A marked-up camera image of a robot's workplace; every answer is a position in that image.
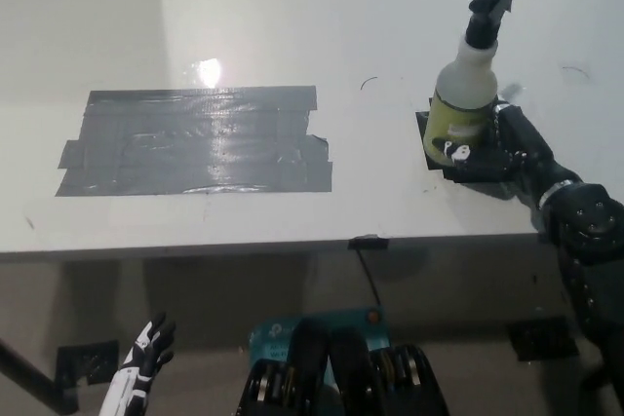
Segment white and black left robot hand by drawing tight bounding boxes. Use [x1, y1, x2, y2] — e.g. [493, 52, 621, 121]
[97, 311, 177, 416]

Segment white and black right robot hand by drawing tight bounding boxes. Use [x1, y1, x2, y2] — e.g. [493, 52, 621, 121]
[430, 97, 584, 206]

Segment spray bottle with green label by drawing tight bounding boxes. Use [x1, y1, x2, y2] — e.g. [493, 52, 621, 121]
[421, 0, 528, 167]

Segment black robot torso blocks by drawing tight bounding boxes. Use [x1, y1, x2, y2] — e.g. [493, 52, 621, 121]
[234, 318, 450, 416]

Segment black tape square patch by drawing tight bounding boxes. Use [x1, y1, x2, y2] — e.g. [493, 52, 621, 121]
[414, 95, 519, 187]

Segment black table leg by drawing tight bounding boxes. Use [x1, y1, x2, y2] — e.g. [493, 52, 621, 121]
[0, 336, 80, 413]

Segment teal router box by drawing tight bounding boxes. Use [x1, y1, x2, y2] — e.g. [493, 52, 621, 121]
[248, 305, 391, 383]

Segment black cable clip tape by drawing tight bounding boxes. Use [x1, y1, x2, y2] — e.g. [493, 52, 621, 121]
[347, 236, 390, 250]

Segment black cable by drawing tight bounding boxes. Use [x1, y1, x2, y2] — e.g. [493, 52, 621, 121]
[354, 246, 384, 308]

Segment grey duct tape patch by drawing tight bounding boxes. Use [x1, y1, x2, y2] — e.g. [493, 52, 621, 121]
[54, 85, 334, 199]

